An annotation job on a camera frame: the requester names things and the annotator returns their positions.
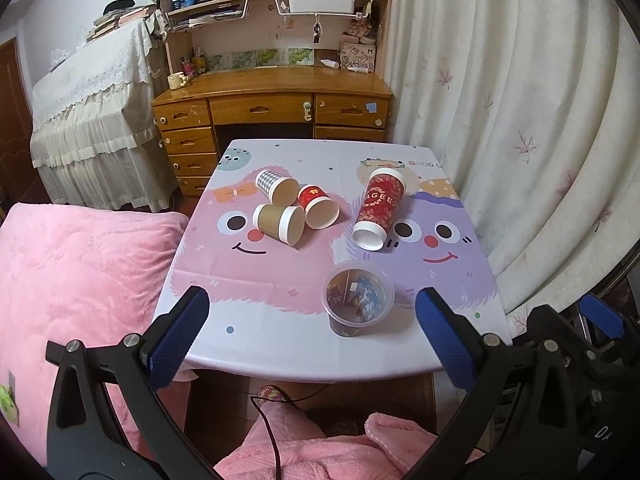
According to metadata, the black cable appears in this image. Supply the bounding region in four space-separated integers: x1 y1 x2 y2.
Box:
249 383 327 480

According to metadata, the white floral curtain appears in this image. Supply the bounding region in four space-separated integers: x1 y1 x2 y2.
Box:
384 0 639 335

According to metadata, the brown sleeved paper cup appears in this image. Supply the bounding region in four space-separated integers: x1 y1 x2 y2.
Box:
253 204 306 247

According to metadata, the pink fleece robe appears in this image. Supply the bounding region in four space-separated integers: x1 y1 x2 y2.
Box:
215 403 436 479

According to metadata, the tall red paper cup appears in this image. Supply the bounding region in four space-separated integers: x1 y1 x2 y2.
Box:
352 168 405 252

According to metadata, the clear printed plastic cup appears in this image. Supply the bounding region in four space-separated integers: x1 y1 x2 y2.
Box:
321 260 395 337

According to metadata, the lace-covered piano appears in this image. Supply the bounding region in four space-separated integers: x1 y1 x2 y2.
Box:
30 14 178 212

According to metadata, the pink bed blanket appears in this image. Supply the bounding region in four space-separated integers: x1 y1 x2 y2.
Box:
1 204 189 464

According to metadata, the wooden desk with drawers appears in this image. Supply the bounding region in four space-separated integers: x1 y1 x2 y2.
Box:
152 67 393 197

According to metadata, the wooden bookshelf hutch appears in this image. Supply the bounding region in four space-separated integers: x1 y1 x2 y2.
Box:
158 0 390 75

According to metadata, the white storage tray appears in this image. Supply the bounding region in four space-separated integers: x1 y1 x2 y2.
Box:
288 0 355 14

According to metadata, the small red paper cup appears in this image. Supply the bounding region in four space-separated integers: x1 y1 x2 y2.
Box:
298 184 340 230

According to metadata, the left patterned slipper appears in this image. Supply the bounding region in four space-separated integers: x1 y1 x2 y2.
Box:
255 385 292 408

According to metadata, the cartoon monster tablecloth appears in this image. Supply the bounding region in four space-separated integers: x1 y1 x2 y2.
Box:
156 139 510 382

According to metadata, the checkered paper cup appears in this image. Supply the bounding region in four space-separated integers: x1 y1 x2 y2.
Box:
255 169 299 207

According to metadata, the decorated cardboard box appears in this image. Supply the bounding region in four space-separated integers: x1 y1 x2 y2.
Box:
340 42 376 74

